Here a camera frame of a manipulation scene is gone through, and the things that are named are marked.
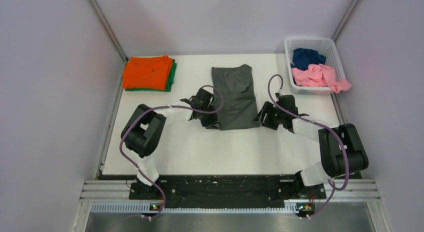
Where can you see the navy blue t-shirt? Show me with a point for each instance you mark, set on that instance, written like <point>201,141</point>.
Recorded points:
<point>303,57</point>

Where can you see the white plastic basket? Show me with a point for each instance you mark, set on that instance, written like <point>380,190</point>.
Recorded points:
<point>324,46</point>

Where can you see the grey t-shirt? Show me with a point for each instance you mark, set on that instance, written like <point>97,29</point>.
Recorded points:
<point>236,86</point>

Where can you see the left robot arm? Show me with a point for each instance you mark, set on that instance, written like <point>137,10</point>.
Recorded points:
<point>142,133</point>

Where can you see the white slotted cable duct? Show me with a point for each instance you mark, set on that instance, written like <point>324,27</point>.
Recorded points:
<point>153,208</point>

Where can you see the pink t-shirt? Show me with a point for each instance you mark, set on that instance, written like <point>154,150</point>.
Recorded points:
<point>320,76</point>

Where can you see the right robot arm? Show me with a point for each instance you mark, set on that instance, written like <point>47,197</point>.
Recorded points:
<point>340,147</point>

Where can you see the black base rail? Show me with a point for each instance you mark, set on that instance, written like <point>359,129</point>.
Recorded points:
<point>226,191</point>

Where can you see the folded orange t-shirt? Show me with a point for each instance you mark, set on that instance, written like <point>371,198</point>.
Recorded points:
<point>147,73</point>

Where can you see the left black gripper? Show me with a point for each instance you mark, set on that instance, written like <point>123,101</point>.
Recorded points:
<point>212,123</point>

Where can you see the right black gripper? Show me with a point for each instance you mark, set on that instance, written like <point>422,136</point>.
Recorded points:
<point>268,108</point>

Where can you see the folded green t-shirt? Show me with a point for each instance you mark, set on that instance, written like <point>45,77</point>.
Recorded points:
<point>169,82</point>

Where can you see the aluminium frame rail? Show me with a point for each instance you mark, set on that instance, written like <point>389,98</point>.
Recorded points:
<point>358,190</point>

